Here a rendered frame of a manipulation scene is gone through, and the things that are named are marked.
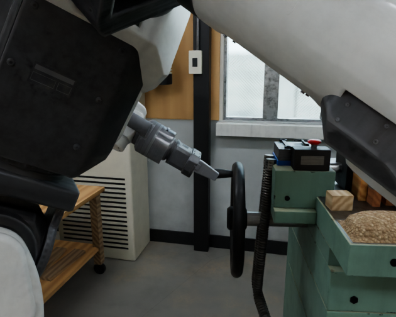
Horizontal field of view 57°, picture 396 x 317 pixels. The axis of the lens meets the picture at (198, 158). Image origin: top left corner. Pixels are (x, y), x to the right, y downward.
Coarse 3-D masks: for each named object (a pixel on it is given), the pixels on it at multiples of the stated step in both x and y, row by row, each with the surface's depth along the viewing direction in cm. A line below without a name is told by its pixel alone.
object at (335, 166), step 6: (336, 156) 92; (342, 156) 87; (330, 162) 88; (336, 162) 88; (342, 162) 87; (336, 168) 87; (342, 168) 87; (348, 168) 84; (336, 174) 91; (342, 174) 87; (348, 174) 84; (336, 180) 91; (342, 180) 87; (348, 180) 84; (342, 186) 87; (348, 186) 85
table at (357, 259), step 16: (272, 208) 86; (288, 208) 84; (304, 208) 84; (320, 208) 80; (368, 208) 76; (384, 208) 76; (320, 224) 79; (336, 224) 69; (336, 240) 68; (336, 256) 68; (352, 256) 61; (368, 256) 61; (384, 256) 61; (352, 272) 62; (368, 272) 62; (384, 272) 62
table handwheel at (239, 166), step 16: (240, 176) 84; (240, 192) 81; (240, 208) 80; (240, 224) 79; (256, 224) 92; (272, 224) 91; (288, 224) 91; (304, 224) 91; (240, 240) 79; (240, 256) 80; (240, 272) 84
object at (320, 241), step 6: (312, 228) 86; (318, 228) 81; (312, 234) 86; (318, 234) 81; (318, 240) 81; (324, 240) 76; (318, 246) 81; (324, 246) 76; (324, 252) 76; (330, 252) 72; (324, 258) 76; (330, 258) 73; (330, 264) 73; (336, 264) 73
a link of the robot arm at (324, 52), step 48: (192, 0) 26; (240, 0) 23; (288, 0) 21; (336, 0) 20; (384, 0) 19; (288, 48) 22; (336, 48) 20; (384, 48) 19; (336, 96) 22; (384, 96) 20; (336, 144) 23; (384, 144) 21; (384, 192) 23
